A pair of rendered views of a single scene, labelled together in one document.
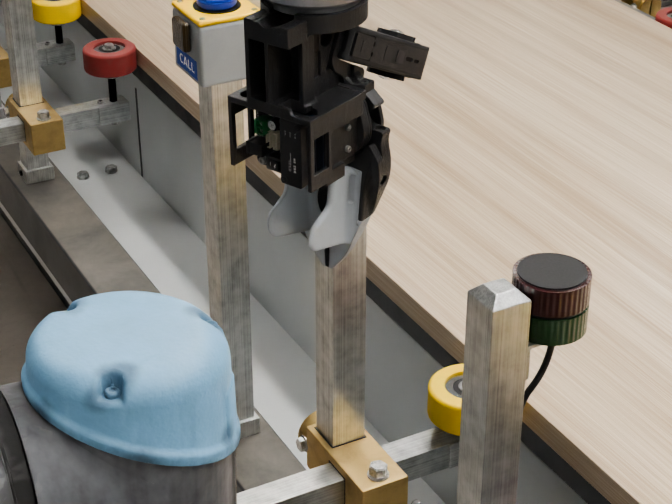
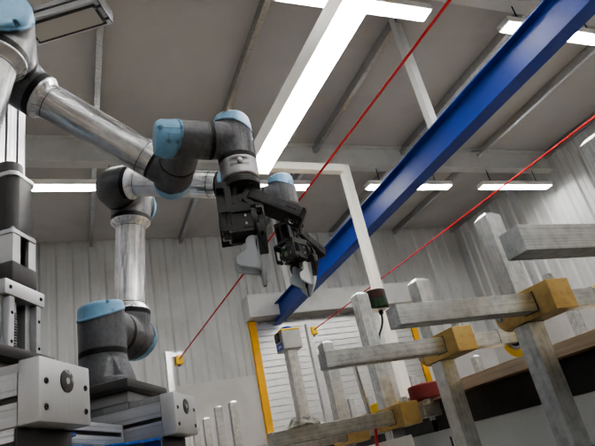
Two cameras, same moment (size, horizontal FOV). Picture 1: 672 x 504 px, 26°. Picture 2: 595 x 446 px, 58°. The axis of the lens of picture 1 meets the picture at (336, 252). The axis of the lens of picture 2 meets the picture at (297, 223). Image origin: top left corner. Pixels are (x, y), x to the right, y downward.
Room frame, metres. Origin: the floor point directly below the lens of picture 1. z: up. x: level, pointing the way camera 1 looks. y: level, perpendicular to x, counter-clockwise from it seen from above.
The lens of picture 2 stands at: (-0.47, -0.02, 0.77)
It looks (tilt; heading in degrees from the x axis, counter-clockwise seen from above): 24 degrees up; 1
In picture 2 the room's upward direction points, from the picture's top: 13 degrees counter-clockwise
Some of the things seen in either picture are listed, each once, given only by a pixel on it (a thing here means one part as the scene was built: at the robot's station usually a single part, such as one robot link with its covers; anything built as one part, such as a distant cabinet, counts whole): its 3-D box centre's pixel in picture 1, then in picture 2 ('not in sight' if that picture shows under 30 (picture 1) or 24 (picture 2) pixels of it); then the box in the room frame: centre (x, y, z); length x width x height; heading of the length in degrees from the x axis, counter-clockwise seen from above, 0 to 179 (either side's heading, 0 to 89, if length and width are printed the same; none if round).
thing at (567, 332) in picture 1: (548, 312); (376, 304); (0.95, -0.16, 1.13); 0.06 x 0.06 x 0.02
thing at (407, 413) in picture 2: not in sight; (397, 417); (0.91, -0.14, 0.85); 0.13 x 0.06 x 0.05; 28
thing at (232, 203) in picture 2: not in sight; (241, 211); (0.43, 0.09, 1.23); 0.09 x 0.08 x 0.12; 103
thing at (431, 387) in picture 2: not in sight; (429, 406); (0.93, -0.22, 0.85); 0.08 x 0.08 x 0.11
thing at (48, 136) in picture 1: (34, 120); not in sight; (2.01, 0.46, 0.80); 0.13 x 0.06 x 0.05; 28
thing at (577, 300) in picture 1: (551, 284); (374, 296); (0.95, -0.16, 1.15); 0.06 x 0.06 x 0.02
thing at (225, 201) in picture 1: (227, 261); (303, 419); (1.38, 0.12, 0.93); 0.05 x 0.04 x 0.45; 28
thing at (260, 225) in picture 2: not in sight; (259, 234); (0.42, 0.06, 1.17); 0.05 x 0.02 x 0.09; 13
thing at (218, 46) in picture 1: (218, 41); (288, 342); (1.38, 0.12, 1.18); 0.07 x 0.07 x 0.08; 28
